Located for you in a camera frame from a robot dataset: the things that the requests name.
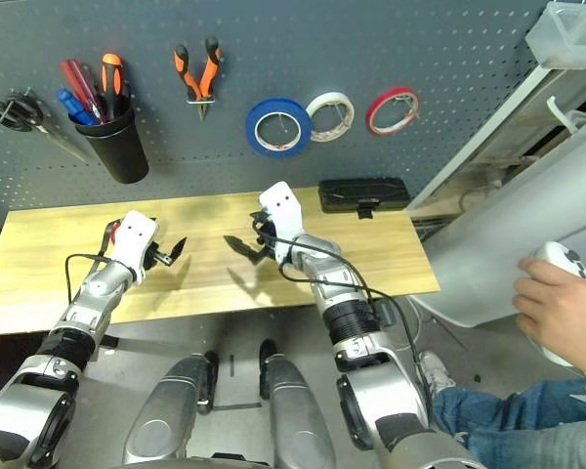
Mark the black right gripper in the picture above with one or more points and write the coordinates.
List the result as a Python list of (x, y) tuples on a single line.
[(266, 244)]

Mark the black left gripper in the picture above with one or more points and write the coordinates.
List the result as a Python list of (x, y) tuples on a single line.
[(154, 256)]

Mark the blue tape roll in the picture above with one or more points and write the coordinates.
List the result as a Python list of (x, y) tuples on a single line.
[(252, 132)]

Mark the white remote controller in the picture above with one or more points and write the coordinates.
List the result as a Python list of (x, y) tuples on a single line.
[(556, 254)]

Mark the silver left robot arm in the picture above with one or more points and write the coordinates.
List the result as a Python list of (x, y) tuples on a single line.
[(88, 308)]

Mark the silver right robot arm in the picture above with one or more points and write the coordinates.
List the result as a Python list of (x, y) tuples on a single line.
[(351, 317)]

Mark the grey perforated pegboard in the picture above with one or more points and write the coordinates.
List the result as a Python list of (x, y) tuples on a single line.
[(322, 39)]

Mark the person's hand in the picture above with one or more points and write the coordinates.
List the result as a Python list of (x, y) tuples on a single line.
[(556, 303)]

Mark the black tool cup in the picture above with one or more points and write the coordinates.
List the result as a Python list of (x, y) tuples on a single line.
[(119, 151)]

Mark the silver tape peg hook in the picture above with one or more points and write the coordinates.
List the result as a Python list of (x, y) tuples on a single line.
[(285, 124)]

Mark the black plastic tool case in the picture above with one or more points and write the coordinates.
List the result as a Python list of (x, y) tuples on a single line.
[(361, 193)]

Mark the white tape roll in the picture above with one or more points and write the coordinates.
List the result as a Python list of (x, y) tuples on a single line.
[(329, 95)]

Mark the red tape roll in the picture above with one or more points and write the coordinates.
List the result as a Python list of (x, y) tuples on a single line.
[(370, 115)]

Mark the silver robot left leg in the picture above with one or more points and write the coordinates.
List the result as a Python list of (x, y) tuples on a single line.
[(166, 420)]

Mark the silver robot leg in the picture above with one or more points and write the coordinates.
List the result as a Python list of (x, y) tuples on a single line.
[(166, 420), (293, 420)]

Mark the silver robot right leg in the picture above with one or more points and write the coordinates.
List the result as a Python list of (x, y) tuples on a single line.
[(293, 420)]

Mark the silver scissors peg hook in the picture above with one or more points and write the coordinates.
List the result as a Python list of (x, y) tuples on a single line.
[(17, 105)]

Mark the white sneaker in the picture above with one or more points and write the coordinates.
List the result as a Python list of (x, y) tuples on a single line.
[(434, 371)]

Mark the large white machine casing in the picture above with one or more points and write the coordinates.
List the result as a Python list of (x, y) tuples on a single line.
[(483, 244)]

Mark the white plastic hook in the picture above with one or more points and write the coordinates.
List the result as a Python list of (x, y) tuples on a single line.
[(553, 110)]

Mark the blue jeans leg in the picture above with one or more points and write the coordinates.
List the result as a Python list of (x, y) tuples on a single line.
[(517, 430)]

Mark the clear plastic bin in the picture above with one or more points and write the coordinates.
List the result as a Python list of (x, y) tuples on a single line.
[(566, 39)]

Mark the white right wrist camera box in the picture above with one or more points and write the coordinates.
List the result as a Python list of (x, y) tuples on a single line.
[(280, 210)]

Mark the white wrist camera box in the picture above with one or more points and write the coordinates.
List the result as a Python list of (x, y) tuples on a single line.
[(134, 239), (280, 210)]

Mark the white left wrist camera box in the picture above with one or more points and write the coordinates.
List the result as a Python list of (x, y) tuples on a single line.
[(134, 239)]

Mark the aluminium frame post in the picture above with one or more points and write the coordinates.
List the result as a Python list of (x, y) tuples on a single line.
[(488, 137)]

